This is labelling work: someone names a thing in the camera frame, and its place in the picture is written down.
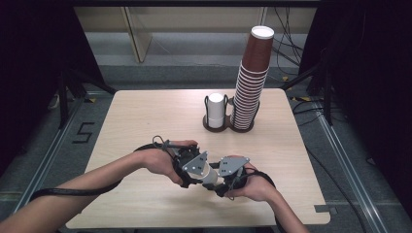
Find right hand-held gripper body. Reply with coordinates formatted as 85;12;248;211
218;156;252;192

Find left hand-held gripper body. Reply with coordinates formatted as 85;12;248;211
168;141;209;188

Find dark wooden cup holder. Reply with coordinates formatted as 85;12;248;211
202;94;261;134

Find stack of white paper cups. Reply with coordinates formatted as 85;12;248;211
207;92;225;129

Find stack of brown paper cups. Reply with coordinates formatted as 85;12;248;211
230;61;270;131

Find person's right hand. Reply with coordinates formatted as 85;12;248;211
225;163;281;203

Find person's left hand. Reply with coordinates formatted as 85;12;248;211
142;139;199;187

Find grey tape strip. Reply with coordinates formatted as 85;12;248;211
314;204;338;215

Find black tripod stand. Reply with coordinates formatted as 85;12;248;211
57;67;119;130
281;48;335;127

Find beige partition panel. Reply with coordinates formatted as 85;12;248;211
120;7;154;64

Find dark curtain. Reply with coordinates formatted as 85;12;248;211
0;0;105;171
298;0;412;216

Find right hand-held gripper cable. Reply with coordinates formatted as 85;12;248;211
232;167;287;233

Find hand-held gripper cable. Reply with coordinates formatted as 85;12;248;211
28;135;173;202
232;167;287;233

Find black floor cable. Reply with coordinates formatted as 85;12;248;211
304;146;369;233
292;97;326;128

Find left hand-held gripper cable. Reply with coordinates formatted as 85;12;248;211
28;135;173;202

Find metal floor rail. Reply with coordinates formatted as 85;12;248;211
0;96;86;227
311;99;391;233

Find black cable bundle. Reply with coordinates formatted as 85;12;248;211
272;7;306;78

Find white cable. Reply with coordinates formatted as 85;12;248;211
47;92;62;111

